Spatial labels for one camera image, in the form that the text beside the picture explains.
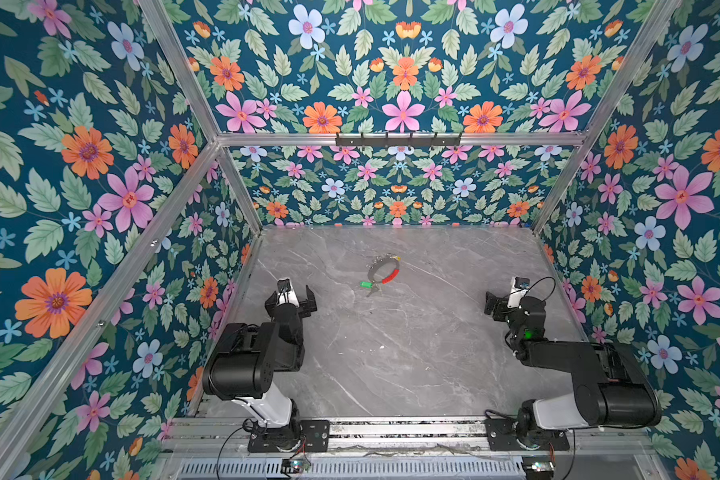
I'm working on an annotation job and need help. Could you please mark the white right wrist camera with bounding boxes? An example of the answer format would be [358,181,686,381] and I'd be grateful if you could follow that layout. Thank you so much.
[507,276,530,308]

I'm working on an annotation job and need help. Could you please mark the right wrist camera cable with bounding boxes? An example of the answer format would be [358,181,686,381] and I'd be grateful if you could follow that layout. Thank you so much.
[524,276,558,304]

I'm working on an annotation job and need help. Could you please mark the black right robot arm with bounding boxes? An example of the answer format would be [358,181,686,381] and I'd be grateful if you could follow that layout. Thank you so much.
[484,291,662,451]

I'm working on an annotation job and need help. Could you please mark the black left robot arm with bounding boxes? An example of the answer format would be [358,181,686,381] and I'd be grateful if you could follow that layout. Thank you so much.
[202,278,318,450]

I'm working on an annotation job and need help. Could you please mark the metal keyring with red handle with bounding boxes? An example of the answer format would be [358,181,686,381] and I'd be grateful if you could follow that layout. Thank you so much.
[367,254,401,285]

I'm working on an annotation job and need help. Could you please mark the black wall hook rail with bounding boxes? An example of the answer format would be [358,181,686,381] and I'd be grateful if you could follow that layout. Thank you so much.
[334,132,462,149]

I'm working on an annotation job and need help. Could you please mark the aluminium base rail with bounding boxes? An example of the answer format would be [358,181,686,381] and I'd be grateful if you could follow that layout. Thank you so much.
[153,415,670,479]

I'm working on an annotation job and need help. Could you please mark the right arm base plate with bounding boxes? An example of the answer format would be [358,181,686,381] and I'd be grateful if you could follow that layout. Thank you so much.
[484,418,571,452]

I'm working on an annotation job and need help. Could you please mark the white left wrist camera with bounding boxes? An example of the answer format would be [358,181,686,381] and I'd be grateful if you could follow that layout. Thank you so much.
[277,278,297,302]

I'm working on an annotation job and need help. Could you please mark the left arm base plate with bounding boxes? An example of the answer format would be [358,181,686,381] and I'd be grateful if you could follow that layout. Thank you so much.
[247,420,331,453]

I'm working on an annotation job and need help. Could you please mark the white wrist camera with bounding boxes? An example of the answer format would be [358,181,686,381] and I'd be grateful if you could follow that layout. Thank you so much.
[507,276,530,308]
[277,278,297,302]

